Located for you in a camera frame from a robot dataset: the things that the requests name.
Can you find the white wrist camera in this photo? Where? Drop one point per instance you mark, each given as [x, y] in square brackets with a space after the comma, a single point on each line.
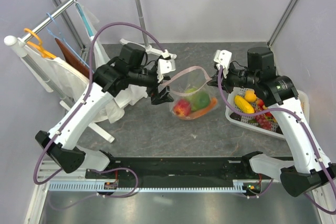
[222, 59]
[164, 67]

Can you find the brown garment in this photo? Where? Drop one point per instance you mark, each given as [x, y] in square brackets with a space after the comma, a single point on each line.
[71, 59]

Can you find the white plastic basket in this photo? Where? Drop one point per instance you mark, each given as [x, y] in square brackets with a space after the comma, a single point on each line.
[249, 122]

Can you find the white garment on hanger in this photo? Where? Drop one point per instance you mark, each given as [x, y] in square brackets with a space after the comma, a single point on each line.
[55, 75]

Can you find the green-yellow mango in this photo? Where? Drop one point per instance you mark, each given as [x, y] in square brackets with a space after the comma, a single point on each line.
[200, 101]

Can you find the purple grape bunch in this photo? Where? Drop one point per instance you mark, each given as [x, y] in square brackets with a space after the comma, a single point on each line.
[265, 121]

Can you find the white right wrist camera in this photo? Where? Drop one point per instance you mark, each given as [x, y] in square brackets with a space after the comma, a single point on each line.
[222, 59]

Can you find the orange carrot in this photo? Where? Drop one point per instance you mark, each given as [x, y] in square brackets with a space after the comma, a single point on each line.
[205, 110]

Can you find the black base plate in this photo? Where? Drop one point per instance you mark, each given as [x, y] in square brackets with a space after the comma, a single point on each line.
[186, 171]

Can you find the yellow corn cob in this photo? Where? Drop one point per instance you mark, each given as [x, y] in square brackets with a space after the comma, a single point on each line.
[243, 105]

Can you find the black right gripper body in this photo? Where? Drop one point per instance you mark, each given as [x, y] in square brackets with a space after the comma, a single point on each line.
[238, 78]

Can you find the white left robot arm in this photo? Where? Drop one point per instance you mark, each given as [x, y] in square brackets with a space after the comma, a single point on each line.
[60, 142]

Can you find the red apple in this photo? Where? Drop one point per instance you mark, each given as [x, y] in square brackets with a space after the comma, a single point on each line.
[182, 108]

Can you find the metal clothes rack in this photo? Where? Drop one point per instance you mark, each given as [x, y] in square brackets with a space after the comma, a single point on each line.
[61, 7]

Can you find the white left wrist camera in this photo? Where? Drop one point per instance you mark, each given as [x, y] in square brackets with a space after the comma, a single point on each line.
[164, 67]

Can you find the green cabbage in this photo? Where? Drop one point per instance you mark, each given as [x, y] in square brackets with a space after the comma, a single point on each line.
[192, 95]

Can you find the red cherry cluster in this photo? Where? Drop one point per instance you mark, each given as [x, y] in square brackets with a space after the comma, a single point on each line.
[260, 106]

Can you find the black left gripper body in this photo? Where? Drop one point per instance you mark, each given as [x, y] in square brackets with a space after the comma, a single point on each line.
[155, 96]

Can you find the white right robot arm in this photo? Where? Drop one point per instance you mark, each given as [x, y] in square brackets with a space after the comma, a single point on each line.
[310, 168]

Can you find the orange hanger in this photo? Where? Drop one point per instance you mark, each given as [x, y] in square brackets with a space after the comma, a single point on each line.
[36, 44]

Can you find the clear pink-dotted zip bag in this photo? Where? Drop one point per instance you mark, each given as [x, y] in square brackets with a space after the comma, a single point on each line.
[192, 77]

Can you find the blue wire hanger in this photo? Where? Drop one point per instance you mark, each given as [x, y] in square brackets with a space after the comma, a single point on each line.
[62, 39]

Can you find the dark purple mangosteen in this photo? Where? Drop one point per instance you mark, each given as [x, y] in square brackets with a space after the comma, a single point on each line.
[236, 117]

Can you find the yellow lemon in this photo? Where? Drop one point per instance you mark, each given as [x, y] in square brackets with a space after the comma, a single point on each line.
[250, 96]

